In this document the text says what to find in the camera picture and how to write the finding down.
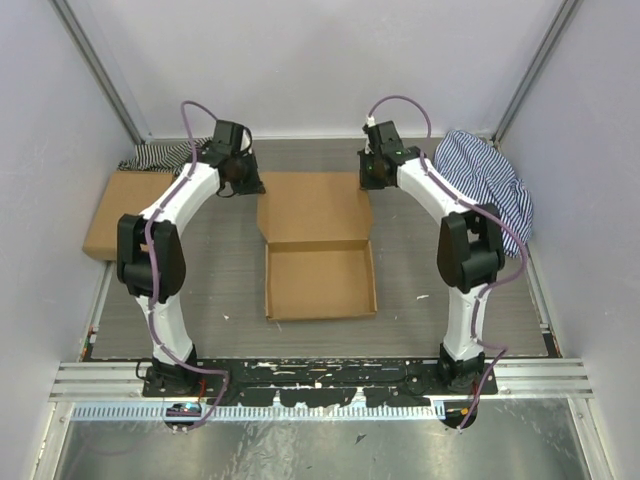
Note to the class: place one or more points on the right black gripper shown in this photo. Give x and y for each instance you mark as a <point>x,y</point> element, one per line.
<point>365,182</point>

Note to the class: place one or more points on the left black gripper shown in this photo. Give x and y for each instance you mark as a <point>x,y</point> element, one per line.
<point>254,186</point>

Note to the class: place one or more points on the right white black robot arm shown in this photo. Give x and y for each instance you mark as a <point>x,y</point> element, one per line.
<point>470,251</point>

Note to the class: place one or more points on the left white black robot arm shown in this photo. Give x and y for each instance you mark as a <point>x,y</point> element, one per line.
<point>150,260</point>

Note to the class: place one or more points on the black white striped cloth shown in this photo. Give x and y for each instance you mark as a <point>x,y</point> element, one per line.
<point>159,157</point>

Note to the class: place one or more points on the blue white striped cloth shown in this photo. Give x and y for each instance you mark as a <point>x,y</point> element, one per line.
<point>483,174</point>

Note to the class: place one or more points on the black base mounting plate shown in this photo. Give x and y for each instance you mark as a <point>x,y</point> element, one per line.
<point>315,382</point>

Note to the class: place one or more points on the left aluminium frame post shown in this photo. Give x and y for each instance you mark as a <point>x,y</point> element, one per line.
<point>81,26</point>

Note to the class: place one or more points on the aluminium frame post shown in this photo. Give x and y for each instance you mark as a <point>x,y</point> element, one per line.
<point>81,26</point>
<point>558,26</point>

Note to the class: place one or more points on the right aluminium frame post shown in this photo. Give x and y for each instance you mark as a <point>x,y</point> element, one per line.
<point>558,26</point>

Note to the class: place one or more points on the aluminium rail with cable duct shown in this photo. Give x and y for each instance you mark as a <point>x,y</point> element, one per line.
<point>118,391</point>

